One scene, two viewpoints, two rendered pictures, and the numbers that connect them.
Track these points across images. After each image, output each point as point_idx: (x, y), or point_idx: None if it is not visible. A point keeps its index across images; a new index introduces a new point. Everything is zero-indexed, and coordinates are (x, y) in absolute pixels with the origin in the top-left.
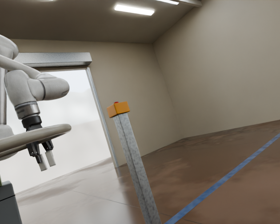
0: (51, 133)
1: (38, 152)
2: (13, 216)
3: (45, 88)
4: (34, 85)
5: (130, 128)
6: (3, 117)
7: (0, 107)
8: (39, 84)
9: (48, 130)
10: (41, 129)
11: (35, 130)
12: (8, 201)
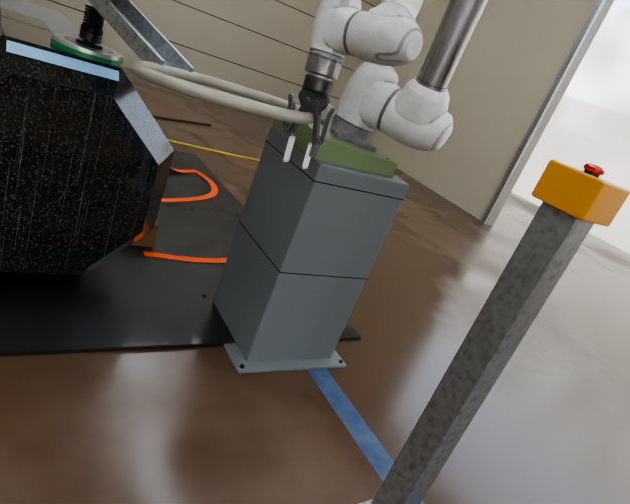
0: (165, 84)
1: (288, 132)
2: (301, 202)
3: (347, 33)
4: (333, 21)
5: (539, 270)
6: (433, 73)
7: (437, 52)
8: (343, 22)
9: (162, 79)
10: (158, 74)
11: (155, 72)
12: (308, 181)
